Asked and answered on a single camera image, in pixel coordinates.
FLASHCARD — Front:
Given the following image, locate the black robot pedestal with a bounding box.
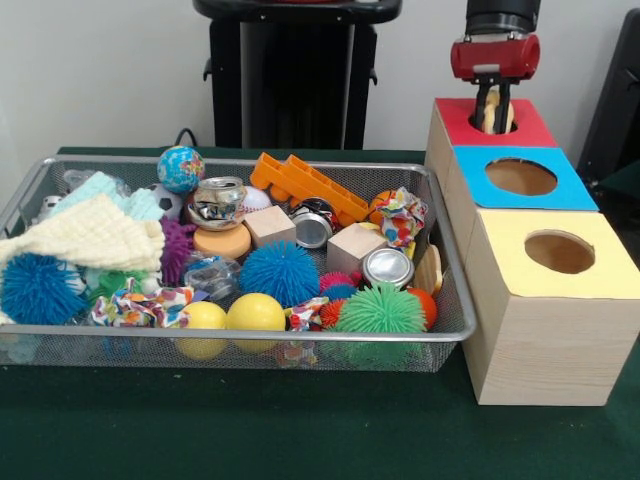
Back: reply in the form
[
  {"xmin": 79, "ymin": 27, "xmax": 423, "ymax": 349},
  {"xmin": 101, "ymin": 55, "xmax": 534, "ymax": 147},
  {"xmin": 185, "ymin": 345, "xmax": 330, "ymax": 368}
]
[{"xmin": 192, "ymin": 0, "xmax": 404, "ymax": 150}]

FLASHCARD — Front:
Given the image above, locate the black chair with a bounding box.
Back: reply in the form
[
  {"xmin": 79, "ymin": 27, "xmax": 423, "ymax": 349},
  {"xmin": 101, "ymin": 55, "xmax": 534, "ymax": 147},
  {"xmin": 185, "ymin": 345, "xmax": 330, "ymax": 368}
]
[{"xmin": 577, "ymin": 7, "xmax": 640, "ymax": 186}]

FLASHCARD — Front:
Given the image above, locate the purple bumpy ball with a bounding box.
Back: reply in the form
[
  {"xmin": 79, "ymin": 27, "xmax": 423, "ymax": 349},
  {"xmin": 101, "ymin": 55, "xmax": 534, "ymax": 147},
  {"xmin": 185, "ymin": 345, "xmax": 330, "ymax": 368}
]
[{"xmin": 159, "ymin": 217, "xmax": 199, "ymax": 287}]

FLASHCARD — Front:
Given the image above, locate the small globe ball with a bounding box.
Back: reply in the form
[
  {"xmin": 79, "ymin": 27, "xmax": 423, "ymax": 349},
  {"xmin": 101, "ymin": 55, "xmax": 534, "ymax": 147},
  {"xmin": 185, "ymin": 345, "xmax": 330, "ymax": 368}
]
[{"xmin": 157, "ymin": 144, "xmax": 207, "ymax": 195}]

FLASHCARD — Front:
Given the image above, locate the pale yellow duck toy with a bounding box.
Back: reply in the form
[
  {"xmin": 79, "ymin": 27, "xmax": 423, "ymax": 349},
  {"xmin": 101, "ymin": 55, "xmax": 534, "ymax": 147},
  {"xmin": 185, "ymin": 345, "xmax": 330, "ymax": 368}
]
[{"xmin": 483, "ymin": 89, "xmax": 519, "ymax": 135}]

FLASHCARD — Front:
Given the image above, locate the colourful patterned cloth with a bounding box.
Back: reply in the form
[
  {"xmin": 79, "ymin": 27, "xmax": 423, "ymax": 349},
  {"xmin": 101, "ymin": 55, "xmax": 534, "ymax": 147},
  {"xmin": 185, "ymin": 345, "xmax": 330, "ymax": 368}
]
[{"xmin": 89, "ymin": 279, "xmax": 196, "ymax": 330}]

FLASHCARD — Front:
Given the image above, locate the light blue cloth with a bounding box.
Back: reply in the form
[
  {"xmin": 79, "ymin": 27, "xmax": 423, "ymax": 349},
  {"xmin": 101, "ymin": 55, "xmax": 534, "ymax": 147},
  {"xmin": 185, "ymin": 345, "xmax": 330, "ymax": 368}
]
[{"xmin": 49, "ymin": 170, "xmax": 165, "ymax": 221}]

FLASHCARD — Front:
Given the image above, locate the silver drink can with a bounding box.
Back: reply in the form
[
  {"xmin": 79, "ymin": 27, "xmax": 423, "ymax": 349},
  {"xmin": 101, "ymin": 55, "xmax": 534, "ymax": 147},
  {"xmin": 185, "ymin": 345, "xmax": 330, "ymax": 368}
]
[{"xmin": 360, "ymin": 248, "xmax": 416, "ymax": 290}]

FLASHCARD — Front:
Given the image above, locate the yellow ball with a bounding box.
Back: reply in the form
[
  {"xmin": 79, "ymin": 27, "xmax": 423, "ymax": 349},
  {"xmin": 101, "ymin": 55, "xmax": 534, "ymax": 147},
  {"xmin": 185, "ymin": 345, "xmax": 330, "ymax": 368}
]
[{"xmin": 225, "ymin": 293, "xmax": 287, "ymax": 332}]

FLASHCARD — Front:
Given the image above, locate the orange plastic block tray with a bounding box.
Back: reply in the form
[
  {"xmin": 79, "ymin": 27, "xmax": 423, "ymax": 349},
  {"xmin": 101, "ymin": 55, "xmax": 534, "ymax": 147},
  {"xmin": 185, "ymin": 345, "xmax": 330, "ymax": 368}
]
[{"xmin": 249, "ymin": 152, "xmax": 371, "ymax": 224}]

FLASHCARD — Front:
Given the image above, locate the clear mesh bin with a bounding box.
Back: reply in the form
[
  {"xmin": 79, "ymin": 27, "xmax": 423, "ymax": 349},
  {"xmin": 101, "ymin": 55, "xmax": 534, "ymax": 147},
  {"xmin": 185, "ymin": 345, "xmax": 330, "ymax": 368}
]
[{"xmin": 0, "ymin": 155, "xmax": 479, "ymax": 372}]

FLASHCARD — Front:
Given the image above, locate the dark green table cloth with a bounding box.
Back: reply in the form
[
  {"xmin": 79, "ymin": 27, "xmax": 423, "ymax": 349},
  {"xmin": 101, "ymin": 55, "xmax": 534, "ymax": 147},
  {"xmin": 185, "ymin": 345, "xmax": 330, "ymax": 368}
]
[
  {"xmin": 0, "ymin": 145, "xmax": 640, "ymax": 480},
  {"xmin": 597, "ymin": 159, "xmax": 640, "ymax": 241}
]

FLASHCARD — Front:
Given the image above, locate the green spiky toy with eyes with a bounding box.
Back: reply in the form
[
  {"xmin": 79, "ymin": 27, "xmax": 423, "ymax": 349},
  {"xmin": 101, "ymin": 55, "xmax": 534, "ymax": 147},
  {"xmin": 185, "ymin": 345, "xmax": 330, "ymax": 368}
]
[{"xmin": 87, "ymin": 269, "xmax": 161, "ymax": 302}]

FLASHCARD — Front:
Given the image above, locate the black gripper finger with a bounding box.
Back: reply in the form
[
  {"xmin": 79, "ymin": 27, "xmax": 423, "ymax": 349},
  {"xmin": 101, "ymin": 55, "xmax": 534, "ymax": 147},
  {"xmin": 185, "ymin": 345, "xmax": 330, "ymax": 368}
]
[
  {"xmin": 497, "ymin": 79, "xmax": 514, "ymax": 135},
  {"xmin": 473, "ymin": 81, "xmax": 490, "ymax": 133}
]

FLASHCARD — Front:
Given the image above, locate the wooden box with three holes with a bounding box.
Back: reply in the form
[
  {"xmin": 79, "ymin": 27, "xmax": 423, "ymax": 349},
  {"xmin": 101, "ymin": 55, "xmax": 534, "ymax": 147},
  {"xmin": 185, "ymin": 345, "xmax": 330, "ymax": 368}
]
[{"xmin": 424, "ymin": 97, "xmax": 640, "ymax": 407}]

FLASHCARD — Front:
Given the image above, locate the cream knitted cloth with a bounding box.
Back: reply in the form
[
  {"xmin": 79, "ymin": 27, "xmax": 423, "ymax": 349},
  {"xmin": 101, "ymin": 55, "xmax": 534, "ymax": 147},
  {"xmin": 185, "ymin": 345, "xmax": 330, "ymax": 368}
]
[{"xmin": 0, "ymin": 193, "xmax": 166, "ymax": 326}]

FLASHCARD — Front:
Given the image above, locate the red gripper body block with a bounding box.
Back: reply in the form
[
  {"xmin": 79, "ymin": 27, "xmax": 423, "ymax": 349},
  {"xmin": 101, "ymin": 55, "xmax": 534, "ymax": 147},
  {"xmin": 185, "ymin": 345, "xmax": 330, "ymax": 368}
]
[{"xmin": 449, "ymin": 33, "xmax": 541, "ymax": 84}]

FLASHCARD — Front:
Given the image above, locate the small soccer ball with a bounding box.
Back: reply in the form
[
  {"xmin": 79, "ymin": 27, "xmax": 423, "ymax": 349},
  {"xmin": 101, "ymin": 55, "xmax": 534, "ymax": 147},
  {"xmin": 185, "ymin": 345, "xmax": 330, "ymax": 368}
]
[{"xmin": 147, "ymin": 183, "xmax": 185, "ymax": 221}]

